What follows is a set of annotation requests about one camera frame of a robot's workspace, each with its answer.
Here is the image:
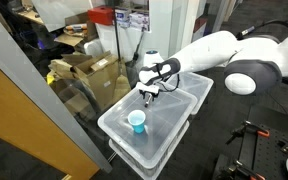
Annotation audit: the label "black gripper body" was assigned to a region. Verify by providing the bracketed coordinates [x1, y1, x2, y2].
[141, 90, 158, 100]

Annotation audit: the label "black and white marker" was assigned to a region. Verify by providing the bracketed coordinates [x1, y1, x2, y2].
[144, 94, 153, 109]

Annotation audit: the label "blue plastic cup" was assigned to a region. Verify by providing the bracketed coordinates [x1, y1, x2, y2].
[127, 109, 147, 134]

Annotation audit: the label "large clear plastic storage bin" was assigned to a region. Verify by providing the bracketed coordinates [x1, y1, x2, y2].
[97, 83, 198, 180]

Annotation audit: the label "white cylinder with blue top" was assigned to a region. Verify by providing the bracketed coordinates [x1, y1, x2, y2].
[142, 49, 166, 69]

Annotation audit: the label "small clear plastic storage bin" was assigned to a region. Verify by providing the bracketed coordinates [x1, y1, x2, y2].
[166, 71, 215, 116]

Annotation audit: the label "large open cardboard box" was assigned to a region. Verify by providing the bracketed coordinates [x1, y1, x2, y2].
[73, 51, 123, 112]

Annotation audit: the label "small cardboard box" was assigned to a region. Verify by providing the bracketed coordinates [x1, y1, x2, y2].
[63, 84, 98, 122]

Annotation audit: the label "white plastic bag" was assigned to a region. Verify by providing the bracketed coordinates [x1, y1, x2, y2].
[83, 38, 104, 58]

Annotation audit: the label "white blue printed box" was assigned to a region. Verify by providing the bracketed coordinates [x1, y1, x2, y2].
[129, 11, 151, 32]
[114, 7, 132, 29]

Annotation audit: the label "red and white sign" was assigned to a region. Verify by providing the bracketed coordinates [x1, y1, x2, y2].
[192, 15, 209, 43]

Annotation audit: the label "flattened cardboard pile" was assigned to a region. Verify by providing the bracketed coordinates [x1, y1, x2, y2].
[48, 53, 85, 88]

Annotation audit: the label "red box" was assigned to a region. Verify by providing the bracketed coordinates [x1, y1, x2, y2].
[87, 5, 116, 27]

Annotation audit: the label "loose cardboard sheet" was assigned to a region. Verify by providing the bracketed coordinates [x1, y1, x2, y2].
[53, 32, 85, 48]

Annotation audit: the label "orange rolls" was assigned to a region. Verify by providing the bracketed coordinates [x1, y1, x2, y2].
[63, 22, 89, 35]

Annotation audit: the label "white board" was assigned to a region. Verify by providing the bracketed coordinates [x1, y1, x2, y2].
[30, 0, 93, 33]

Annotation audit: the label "wooden door panel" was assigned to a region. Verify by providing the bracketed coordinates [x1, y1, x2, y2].
[0, 54, 101, 180]

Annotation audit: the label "black perforated workbench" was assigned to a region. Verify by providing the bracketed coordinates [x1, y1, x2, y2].
[213, 104, 288, 180]

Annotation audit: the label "silver stereo camera bar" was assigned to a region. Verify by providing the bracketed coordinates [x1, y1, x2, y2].
[136, 82, 161, 96]

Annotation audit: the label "black long handled dustpan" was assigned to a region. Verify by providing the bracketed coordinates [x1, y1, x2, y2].
[130, 29, 147, 68]

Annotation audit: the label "grey metal door frame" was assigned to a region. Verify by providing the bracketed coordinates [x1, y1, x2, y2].
[0, 3, 113, 174]

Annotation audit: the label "black cable on robot arm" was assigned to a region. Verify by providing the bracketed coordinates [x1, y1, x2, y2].
[155, 19, 288, 93]

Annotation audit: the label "orange handled bar clamp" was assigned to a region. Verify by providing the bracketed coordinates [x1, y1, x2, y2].
[225, 120, 271, 145]
[217, 159, 267, 180]

